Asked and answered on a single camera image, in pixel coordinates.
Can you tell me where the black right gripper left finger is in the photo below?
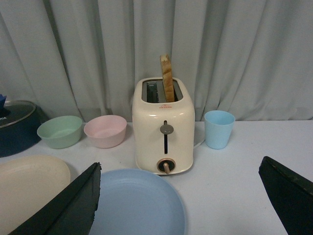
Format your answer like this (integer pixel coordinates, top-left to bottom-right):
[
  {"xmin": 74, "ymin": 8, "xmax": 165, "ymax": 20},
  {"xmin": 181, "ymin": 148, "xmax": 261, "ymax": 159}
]
[{"xmin": 10, "ymin": 163, "xmax": 101, "ymax": 235}]

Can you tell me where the dark blue saucepan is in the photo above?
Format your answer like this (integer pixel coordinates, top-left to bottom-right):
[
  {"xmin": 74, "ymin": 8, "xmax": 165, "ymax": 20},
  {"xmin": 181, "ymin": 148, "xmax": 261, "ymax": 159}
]
[{"xmin": 0, "ymin": 104, "xmax": 43, "ymax": 157}]

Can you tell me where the light blue plastic plate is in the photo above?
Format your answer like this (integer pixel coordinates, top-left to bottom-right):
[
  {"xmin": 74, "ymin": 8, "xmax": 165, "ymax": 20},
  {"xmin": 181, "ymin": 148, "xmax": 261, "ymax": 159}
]
[{"xmin": 90, "ymin": 169, "xmax": 186, "ymax": 235}]

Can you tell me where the grey curtain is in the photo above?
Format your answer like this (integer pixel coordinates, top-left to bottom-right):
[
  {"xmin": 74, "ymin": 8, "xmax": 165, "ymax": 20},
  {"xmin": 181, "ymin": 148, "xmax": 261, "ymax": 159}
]
[{"xmin": 0, "ymin": 0, "xmax": 313, "ymax": 121}]

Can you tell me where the white toaster power cord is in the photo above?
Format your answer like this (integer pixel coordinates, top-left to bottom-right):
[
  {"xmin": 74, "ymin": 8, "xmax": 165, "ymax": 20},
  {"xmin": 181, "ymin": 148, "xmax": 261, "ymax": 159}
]
[{"xmin": 193, "ymin": 137, "xmax": 206, "ymax": 149}]

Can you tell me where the glass pot lid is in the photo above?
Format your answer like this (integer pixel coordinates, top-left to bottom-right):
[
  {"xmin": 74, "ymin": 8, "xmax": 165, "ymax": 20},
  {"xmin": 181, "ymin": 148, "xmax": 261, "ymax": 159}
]
[{"xmin": 0, "ymin": 94, "xmax": 36, "ymax": 128}]

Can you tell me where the cream plastic plate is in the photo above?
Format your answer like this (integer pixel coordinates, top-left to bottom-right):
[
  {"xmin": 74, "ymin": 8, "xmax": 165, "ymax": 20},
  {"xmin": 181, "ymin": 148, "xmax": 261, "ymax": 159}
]
[{"xmin": 0, "ymin": 155, "xmax": 70, "ymax": 235}]

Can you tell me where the light blue plastic cup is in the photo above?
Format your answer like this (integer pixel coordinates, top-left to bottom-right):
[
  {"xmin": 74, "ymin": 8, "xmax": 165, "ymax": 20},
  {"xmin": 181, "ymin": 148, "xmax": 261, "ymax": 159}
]
[{"xmin": 204, "ymin": 110, "xmax": 235, "ymax": 149}]

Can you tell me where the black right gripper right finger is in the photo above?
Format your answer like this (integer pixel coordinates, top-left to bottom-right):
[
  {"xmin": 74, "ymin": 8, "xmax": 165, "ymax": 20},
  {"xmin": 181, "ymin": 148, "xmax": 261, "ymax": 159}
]
[{"xmin": 259, "ymin": 156, "xmax": 313, "ymax": 235}]

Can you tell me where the toast bread slice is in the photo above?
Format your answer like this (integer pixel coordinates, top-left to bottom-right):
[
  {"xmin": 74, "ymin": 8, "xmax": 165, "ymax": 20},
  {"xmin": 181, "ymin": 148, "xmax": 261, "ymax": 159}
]
[{"xmin": 160, "ymin": 54, "xmax": 175, "ymax": 102}]

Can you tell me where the cream two-slot toaster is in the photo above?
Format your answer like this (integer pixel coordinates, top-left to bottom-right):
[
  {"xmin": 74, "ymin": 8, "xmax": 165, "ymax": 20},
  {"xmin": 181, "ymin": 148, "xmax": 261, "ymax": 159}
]
[{"xmin": 132, "ymin": 77, "xmax": 195, "ymax": 175}]

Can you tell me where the green plastic bowl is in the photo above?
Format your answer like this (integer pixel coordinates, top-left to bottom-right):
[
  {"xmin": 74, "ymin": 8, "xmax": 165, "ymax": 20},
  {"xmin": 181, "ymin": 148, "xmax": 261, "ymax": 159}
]
[{"xmin": 37, "ymin": 116, "xmax": 83, "ymax": 149}]

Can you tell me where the pink plastic bowl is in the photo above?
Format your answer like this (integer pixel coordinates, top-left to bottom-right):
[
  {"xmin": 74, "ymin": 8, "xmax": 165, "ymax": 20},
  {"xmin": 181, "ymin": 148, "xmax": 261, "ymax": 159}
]
[{"xmin": 84, "ymin": 115, "xmax": 127, "ymax": 148}]

